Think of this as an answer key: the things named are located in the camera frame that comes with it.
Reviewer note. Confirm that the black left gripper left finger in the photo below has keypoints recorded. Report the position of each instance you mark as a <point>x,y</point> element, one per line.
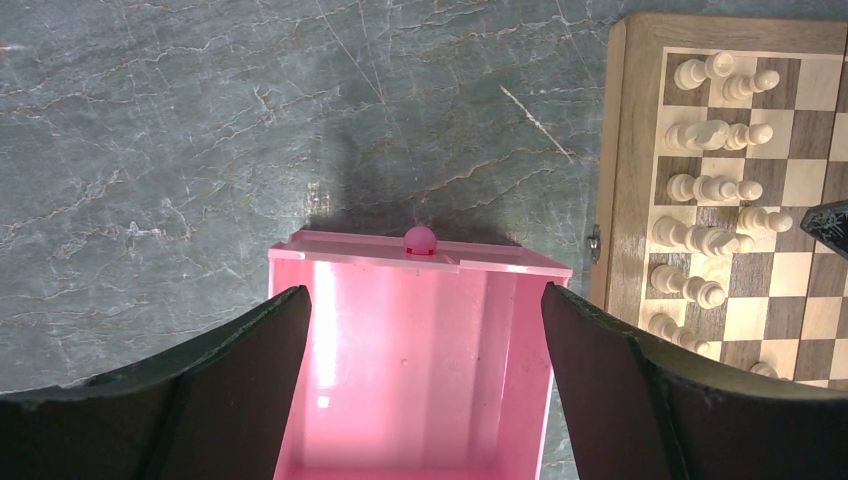
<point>213,407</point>

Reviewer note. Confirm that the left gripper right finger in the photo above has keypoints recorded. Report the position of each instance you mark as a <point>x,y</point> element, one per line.
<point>640,407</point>

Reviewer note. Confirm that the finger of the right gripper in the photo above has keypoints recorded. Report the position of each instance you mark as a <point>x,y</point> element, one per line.
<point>828,228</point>

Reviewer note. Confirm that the wooden chess board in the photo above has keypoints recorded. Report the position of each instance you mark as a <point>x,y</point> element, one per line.
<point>723,139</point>

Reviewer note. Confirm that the pink plastic bin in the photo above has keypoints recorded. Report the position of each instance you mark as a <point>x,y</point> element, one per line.
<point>425,359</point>

